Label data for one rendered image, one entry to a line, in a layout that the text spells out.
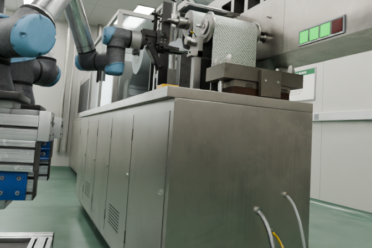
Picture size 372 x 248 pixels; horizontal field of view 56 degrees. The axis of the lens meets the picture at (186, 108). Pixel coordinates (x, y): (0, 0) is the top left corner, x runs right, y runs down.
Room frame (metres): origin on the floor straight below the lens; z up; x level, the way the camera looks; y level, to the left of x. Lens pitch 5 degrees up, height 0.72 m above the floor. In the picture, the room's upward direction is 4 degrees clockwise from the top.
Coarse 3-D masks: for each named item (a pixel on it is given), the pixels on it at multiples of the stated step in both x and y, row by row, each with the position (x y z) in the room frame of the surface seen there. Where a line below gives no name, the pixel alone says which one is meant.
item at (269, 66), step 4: (264, 60) 1.75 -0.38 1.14; (268, 60) 1.72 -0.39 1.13; (272, 60) 1.73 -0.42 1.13; (256, 64) 1.81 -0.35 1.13; (260, 64) 1.78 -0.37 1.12; (264, 64) 1.75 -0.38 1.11; (268, 64) 1.72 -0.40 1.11; (272, 64) 1.73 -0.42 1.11; (264, 68) 1.75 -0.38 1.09; (268, 68) 1.72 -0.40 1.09; (272, 68) 1.73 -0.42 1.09
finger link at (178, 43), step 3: (177, 39) 1.48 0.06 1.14; (180, 39) 1.48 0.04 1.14; (171, 42) 1.47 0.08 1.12; (174, 42) 1.48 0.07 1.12; (177, 42) 1.48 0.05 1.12; (180, 42) 1.48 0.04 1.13; (171, 45) 1.47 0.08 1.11; (174, 45) 1.47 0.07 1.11; (177, 45) 1.48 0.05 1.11; (180, 45) 1.48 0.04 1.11; (180, 48) 1.47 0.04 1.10; (183, 48) 1.48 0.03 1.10; (174, 51) 1.49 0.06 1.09; (177, 51) 1.48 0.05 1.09; (180, 51) 1.48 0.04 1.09; (183, 51) 1.49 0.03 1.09; (186, 51) 1.50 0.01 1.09
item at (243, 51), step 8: (216, 40) 1.58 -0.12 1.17; (224, 40) 1.60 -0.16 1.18; (232, 40) 1.62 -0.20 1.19; (240, 40) 1.63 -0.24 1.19; (248, 40) 1.65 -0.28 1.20; (216, 48) 1.58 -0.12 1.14; (224, 48) 1.60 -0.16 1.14; (232, 48) 1.62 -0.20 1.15; (240, 48) 1.63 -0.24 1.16; (248, 48) 1.65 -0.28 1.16; (216, 56) 1.59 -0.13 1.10; (224, 56) 1.60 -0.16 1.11; (232, 56) 1.62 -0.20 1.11; (240, 56) 1.64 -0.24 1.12; (248, 56) 1.65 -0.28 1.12; (240, 64) 1.64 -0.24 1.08; (248, 64) 1.65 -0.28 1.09
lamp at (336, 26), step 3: (339, 18) 1.31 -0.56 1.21; (333, 21) 1.33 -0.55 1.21; (336, 21) 1.32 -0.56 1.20; (339, 21) 1.31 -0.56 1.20; (333, 24) 1.33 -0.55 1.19; (336, 24) 1.32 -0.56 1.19; (339, 24) 1.31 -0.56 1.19; (333, 27) 1.33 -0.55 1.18; (336, 27) 1.32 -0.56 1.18; (339, 27) 1.30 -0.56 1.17; (333, 30) 1.33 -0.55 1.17; (336, 30) 1.32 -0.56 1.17; (339, 30) 1.30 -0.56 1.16
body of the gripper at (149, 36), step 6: (144, 30) 1.43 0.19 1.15; (150, 30) 1.44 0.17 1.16; (156, 30) 1.45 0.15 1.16; (162, 30) 1.45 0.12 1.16; (144, 36) 1.42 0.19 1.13; (150, 36) 1.45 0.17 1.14; (156, 36) 1.45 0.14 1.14; (162, 36) 1.47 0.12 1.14; (168, 36) 1.46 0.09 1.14; (144, 42) 1.42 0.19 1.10; (150, 42) 1.44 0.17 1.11; (156, 42) 1.44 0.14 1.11; (162, 42) 1.46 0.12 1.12; (156, 48) 1.45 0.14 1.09
